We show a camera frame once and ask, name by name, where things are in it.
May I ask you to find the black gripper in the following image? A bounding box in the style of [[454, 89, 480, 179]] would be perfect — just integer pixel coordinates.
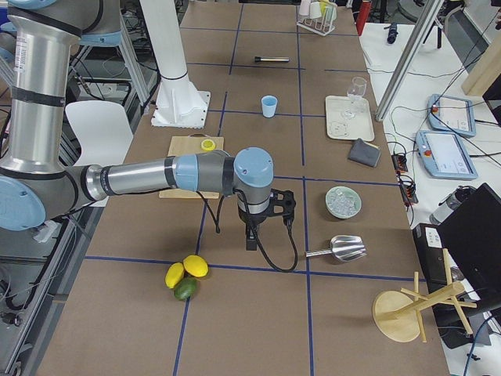
[[238, 202, 273, 251]]

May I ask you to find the steel muddler black tip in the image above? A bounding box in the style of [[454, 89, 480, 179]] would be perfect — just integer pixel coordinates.
[[254, 56, 290, 63]]

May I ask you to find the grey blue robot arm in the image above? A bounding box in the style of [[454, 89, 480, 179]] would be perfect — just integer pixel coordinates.
[[1, 1, 275, 235]]

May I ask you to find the yellow lemon upper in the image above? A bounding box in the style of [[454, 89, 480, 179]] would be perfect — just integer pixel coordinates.
[[182, 255, 209, 278]]

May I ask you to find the yellow lemon lower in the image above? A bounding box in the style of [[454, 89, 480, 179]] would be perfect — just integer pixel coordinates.
[[164, 262, 185, 289]]

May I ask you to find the yellow lemon slice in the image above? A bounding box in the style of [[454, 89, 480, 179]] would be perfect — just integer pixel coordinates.
[[200, 139, 216, 151]]

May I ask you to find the light blue plastic cup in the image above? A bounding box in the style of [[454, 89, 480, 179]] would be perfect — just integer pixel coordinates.
[[261, 95, 278, 118]]

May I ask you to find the wooden cup tree stand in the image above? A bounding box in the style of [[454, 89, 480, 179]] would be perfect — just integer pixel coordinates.
[[372, 248, 477, 342]]

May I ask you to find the green lime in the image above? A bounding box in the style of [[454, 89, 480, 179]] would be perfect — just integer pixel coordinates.
[[174, 277, 198, 301]]

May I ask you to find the steel ice scoop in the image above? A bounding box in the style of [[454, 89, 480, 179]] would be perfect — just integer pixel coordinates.
[[305, 235, 367, 263]]

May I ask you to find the green bowl of ice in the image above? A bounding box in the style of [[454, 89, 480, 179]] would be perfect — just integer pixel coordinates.
[[325, 186, 362, 219]]

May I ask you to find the wooden cutting board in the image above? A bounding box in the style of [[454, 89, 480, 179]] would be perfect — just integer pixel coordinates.
[[159, 135, 224, 200]]

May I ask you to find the grey folded cloth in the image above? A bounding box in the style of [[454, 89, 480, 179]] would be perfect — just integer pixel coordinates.
[[348, 138, 380, 168]]

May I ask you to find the cream bear tray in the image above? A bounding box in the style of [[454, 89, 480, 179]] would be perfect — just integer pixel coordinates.
[[325, 96, 375, 142]]

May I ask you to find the white chair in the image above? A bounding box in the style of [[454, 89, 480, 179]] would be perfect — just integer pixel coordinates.
[[64, 99, 135, 208]]

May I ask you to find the clear wine glass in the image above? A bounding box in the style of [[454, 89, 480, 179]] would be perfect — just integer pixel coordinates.
[[343, 77, 367, 119]]

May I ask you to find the near teach pendant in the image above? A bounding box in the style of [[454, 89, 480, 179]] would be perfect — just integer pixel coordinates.
[[416, 131, 478, 181]]

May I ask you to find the teach pendant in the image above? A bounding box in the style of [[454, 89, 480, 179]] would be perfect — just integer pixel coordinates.
[[427, 94, 477, 138], [416, 131, 478, 181]]

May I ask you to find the black monitor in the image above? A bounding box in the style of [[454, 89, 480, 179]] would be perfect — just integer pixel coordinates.
[[438, 183, 500, 315]]

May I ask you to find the far teach pendant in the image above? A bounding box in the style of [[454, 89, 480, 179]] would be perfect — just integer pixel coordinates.
[[427, 94, 477, 138]]

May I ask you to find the red cylinder tube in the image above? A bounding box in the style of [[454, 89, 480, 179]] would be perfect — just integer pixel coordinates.
[[355, 0, 372, 36]]

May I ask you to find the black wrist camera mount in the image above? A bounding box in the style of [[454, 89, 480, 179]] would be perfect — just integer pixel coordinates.
[[270, 189, 296, 230]]

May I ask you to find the white camera pillar base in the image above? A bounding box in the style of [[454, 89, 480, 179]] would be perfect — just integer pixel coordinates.
[[140, 0, 211, 129]]

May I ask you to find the white wire cup rack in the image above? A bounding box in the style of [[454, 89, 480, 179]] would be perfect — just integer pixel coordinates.
[[297, 0, 337, 36]]

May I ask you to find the aluminium frame post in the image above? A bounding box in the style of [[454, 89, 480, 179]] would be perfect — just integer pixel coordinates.
[[375, 0, 444, 121]]

